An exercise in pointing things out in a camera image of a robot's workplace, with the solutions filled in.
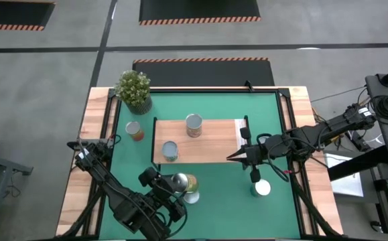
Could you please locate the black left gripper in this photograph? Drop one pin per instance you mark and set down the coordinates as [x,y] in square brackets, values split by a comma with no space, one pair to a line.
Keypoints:
[161,194]

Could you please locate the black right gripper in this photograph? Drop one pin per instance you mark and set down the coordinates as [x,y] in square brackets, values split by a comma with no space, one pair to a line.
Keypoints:
[257,154]

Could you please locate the tin can green yellow label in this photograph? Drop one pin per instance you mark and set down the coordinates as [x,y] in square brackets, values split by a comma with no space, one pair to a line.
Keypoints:
[188,183]

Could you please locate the white-lidded tin can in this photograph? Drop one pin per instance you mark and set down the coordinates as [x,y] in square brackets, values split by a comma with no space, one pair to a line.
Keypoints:
[193,199]

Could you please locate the tin can yellow red label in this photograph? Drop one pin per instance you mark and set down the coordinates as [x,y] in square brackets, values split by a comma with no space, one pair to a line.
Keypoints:
[193,122]

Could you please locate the tin can red orange label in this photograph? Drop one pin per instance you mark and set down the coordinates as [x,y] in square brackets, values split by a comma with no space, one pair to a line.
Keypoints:
[133,128]

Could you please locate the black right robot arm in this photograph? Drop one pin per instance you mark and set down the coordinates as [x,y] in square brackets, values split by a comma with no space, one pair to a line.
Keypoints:
[314,137]

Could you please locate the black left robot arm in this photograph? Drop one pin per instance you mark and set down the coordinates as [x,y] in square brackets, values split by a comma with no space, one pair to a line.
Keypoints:
[123,204]

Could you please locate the black floor mat hazard stripes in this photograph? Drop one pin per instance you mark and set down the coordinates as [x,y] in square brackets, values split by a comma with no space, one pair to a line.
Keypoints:
[12,13]
[197,73]
[197,9]

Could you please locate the white paper sheet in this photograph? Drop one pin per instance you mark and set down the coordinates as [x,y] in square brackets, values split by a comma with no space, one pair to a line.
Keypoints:
[347,184]

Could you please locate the potted green plant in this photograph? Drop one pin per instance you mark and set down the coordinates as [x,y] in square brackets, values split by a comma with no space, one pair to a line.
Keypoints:
[133,87]

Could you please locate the black metal bar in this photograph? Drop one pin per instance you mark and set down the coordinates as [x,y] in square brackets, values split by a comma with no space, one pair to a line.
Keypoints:
[358,164]

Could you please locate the black computer mouse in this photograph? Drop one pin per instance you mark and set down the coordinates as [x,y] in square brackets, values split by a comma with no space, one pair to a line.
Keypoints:
[376,226]

